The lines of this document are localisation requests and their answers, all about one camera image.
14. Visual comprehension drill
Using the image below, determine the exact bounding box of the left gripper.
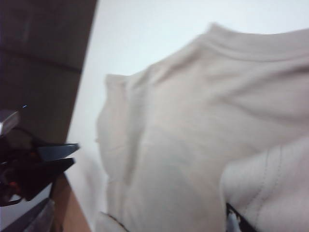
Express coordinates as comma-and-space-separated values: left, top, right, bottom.
0, 128, 81, 207

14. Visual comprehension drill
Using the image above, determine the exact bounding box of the beige T-shirt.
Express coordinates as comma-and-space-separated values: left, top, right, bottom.
93, 23, 309, 232

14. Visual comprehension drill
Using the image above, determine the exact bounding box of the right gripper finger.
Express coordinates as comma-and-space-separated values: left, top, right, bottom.
225, 202, 246, 232

